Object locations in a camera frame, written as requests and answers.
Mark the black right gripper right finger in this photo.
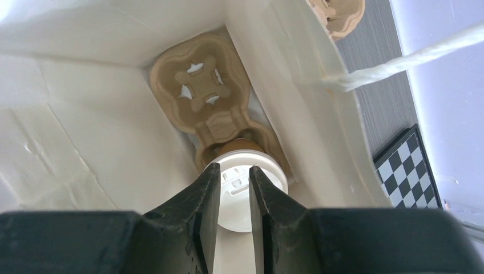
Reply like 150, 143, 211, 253
249, 166, 483, 273

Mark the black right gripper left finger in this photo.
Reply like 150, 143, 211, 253
1, 163, 221, 273

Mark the white plastic cup lid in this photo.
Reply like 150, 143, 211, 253
213, 150, 288, 233

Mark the single paper coffee cup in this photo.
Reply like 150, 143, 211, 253
217, 138, 265, 156

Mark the single cardboard cup carrier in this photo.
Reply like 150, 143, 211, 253
150, 33, 293, 179

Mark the black white checkerboard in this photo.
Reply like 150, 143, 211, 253
373, 123, 443, 209

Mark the brown cardboard cup carrier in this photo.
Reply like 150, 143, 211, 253
308, 0, 366, 41

